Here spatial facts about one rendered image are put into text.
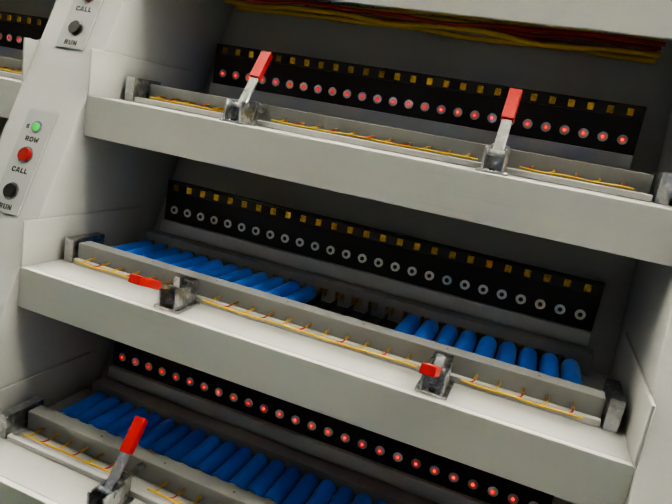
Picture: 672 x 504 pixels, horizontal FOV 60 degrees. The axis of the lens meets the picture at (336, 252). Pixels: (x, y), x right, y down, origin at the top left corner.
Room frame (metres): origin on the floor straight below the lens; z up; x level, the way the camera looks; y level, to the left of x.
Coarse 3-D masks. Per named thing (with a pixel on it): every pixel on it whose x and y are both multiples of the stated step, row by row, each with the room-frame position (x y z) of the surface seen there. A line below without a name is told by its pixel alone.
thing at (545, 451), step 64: (64, 256) 0.67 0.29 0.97; (256, 256) 0.73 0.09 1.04; (64, 320) 0.62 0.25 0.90; (128, 320) 0.59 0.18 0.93; (192, 320) 0.57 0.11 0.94; (512, 320) 0.63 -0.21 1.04; (256, 384) 0.55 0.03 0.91; (320, 384) 0.53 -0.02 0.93; (384, 384) 0.50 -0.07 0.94; (640, 384) 0.47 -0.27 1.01; (448, 448) 0.50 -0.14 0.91; (512, 448) 0.47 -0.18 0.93; (576, 448) 0.45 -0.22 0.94; (640, 448) 0.44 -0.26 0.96
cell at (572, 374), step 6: (564, 360) 0.58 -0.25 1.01; (570, 360) 0.57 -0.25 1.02; (564, 366) 0.57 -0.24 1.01; (570, 366) 0.56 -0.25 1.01; (576, 366) 0.56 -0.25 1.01; (564, 372) 0.55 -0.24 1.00; (570, 372) 0.54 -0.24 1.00; (576, 372) 0.55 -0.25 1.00; (564, 378) 0.54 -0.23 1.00; (570, 378) 0.53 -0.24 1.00; (576, 378) 0.53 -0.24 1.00
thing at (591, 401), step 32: (96, 256) 0.66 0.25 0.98; (128, 256) 0.64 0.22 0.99; (224, 288) 0.60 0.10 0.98; (288, 320) 0.58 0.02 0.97; (320, 320) 0.57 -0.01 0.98; (352, 320) 0.57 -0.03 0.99; (416, 352) 0.54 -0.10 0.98; (448, 352) 0.53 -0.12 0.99; (512, 384) 0.52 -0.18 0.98; (544, 384) 0.51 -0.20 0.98; (576, 384) 0.51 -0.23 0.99; (576, 416) 0.48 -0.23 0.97
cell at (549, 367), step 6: (546, 354) 0.58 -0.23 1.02; (552, 354) 0.58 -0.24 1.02; (540, 360) 0.58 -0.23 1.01; (546, 360) 0.57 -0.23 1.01; (552, 360) 0.57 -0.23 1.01; (558, 360) 0.58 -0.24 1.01; (540, 366) 0.56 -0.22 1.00; (546, 366) 0.55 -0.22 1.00; (552, 366) 0.55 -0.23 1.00; (558, 366) 0.57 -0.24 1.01; (540, 372) 0.54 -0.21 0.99; (546, 372) 0.54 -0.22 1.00; (552, 372) 0.54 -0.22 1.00; (558, 372) 0.55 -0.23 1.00
